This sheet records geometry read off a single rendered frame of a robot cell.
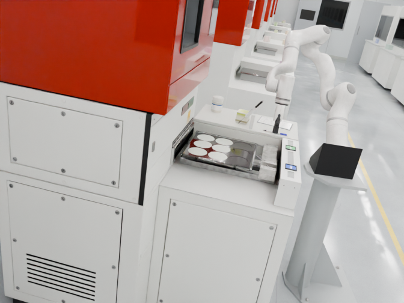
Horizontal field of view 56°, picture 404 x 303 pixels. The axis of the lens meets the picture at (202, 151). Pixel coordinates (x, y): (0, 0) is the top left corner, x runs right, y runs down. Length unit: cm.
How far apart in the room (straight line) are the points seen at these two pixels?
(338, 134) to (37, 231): 164
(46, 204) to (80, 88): 58
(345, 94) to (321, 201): 63
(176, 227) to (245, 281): 43
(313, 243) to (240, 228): 77
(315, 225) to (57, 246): 143
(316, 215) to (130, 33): 151
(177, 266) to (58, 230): 60
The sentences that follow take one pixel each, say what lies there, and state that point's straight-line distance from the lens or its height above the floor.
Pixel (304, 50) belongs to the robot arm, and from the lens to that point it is 254.
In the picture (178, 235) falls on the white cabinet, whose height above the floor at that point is 57.
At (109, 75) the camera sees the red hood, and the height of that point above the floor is 133.
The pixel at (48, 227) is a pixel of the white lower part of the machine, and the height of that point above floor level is 58.
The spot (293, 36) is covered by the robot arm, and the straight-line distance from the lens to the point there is 240.
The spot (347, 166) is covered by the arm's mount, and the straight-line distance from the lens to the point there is 224.
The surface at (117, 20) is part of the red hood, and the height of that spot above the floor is 153.
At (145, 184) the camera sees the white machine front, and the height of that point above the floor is 92.
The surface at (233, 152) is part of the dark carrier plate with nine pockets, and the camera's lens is 203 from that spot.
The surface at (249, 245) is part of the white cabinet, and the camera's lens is 183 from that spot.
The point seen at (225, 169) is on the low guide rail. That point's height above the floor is 84.
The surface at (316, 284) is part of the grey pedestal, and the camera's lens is 273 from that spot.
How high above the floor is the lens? 168
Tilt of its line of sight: 23 degrees down
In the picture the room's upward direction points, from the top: 9 degrees clockwise
